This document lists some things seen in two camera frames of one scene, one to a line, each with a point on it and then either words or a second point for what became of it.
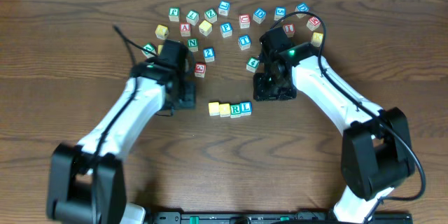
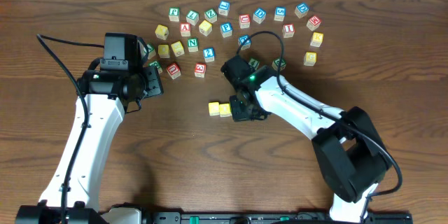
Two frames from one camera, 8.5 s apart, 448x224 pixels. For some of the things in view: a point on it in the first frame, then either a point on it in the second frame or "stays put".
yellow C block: x=214 y=108 stays put
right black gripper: x=271 y=92 to x=237 y=106
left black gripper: x=187 y=95 to x=154 y=81
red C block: x=244 y=21 stays put
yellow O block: x=225 y=110 stays put
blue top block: x=223 y=8 stays put
